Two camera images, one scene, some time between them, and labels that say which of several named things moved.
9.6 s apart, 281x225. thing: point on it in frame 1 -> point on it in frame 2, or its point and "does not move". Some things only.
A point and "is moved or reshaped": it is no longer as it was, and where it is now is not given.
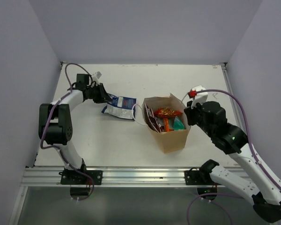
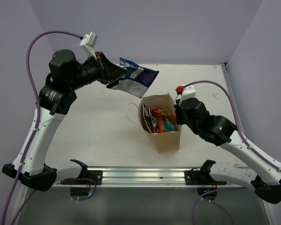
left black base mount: x=80 y=186 does not move
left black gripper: x=103 y=96 -> x=112 y=71
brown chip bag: x=151 y=121 is moved or reshaped
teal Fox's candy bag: x=178 y=125 -> x=168 y=126
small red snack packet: x=165 y=112 is moved or reshaped
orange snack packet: x=166 y=122 -> x=160 y=124
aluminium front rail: x=125 y=176 does not move
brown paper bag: x=166 y=117 is moved or reshaped
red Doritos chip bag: x=161 y=120 -> x=155 y=120
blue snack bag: x=121 y=107 -> x=136 y=80
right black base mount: x=203 y=181 does not move
